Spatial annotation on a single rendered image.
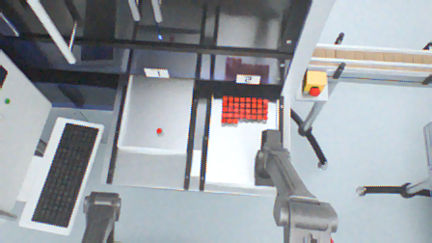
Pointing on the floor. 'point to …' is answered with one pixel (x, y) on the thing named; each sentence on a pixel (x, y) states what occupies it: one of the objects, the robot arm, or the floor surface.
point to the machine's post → (314, 19)
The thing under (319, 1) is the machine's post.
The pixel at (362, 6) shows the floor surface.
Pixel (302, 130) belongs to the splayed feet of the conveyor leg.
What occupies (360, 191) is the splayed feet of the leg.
